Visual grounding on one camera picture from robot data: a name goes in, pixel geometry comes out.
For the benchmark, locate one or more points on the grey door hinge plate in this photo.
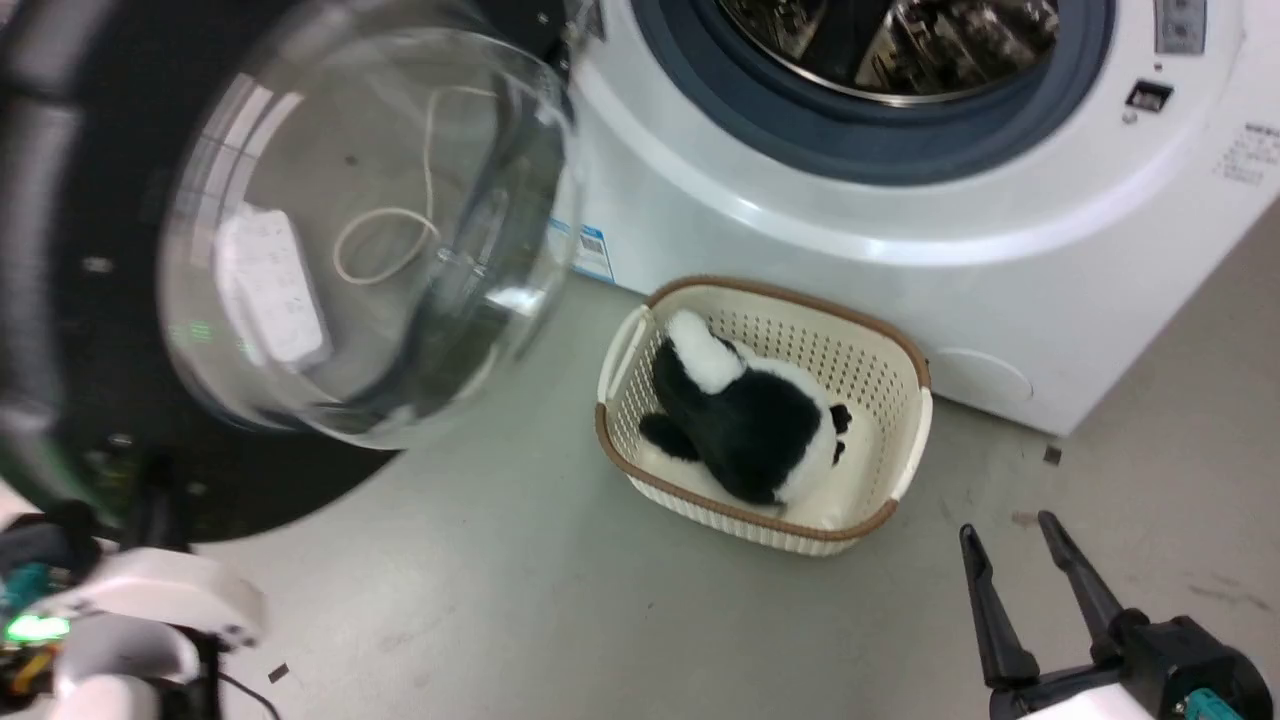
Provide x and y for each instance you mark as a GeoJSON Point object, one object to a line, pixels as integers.
{"type": "Point", "coordinates": [1180, 24]}

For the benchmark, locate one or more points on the round white filter cover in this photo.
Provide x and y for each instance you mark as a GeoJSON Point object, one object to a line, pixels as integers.
{"type": "Point", "coordinates": [980, 375]}

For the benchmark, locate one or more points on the white power strip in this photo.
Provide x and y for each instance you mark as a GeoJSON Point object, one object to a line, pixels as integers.
{"type": "Point", "coordinates": [270, 285]}

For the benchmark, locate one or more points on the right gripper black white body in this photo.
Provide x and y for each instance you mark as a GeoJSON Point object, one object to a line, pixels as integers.
{"type": "Point", "coordinates": [1170, 670]}

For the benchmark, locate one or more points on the grey rubber door gasket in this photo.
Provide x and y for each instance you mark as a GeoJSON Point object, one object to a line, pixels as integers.
{"type": "Point", "coordinates": [880, 140]}

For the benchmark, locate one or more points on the cream laundry basket brown rim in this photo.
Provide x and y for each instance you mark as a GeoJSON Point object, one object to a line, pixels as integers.
{"type": "Point", "coordinates": [880, 370]}

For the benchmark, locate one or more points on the blue and white energy sticker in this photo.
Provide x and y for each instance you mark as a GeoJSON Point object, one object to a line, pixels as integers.
{"type": "Point", "coordinates": [592, 250]}

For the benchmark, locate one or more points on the black and white panda plush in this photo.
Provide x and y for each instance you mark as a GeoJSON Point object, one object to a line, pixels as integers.
{"type": "Point", "coordinates": [745, 415]}

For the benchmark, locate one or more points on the black round glass washer door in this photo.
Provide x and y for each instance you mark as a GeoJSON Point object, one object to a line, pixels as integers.
{"type": "Point", "coordinates": [370, 250]}

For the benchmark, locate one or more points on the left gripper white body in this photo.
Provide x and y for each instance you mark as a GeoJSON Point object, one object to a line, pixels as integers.
{"type": "Point", "coordinates": [165, 590]}

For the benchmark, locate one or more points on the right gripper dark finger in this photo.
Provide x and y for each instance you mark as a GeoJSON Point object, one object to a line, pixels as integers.
{"type": "Point", "coordinates": [1085, 585]}
{"type": "Point", "coordinates": [990, 620]}

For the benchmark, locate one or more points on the grey printed warning label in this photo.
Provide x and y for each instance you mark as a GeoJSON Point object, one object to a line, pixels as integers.
{"type": "Point", "coordinates": [1252, 152]}

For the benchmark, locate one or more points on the steel washer drum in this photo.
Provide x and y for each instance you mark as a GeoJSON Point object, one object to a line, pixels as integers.
{"type": "Point", "coordinates": [900, 45]}

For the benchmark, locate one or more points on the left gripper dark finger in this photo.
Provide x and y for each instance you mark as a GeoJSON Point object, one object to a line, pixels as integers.
{"type": "Point", "coordinates": [162, 500]}
{"type": "Point", "coordinates": [72, 530]}

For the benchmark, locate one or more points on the small dark floor scrap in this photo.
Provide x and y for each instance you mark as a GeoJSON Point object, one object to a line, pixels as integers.
{"type": "Point", "coordinates": [278, 673]}
{"type": "Point", "coordinates": [1052, 454]}

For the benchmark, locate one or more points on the white front-load washing machine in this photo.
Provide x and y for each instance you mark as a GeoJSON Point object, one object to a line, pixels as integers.
{"type": "Point", "coordinates": [760, 240]}

